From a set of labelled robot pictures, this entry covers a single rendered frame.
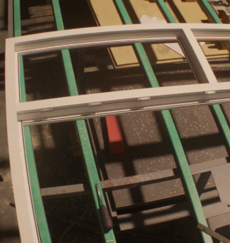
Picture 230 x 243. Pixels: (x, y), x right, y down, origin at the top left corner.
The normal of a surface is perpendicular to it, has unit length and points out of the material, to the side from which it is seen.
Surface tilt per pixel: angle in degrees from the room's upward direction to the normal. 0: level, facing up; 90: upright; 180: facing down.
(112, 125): 0
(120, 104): 90
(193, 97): 90
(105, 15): 0
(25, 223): 0
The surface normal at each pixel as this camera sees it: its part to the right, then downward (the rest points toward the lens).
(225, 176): 0.06, -0.63
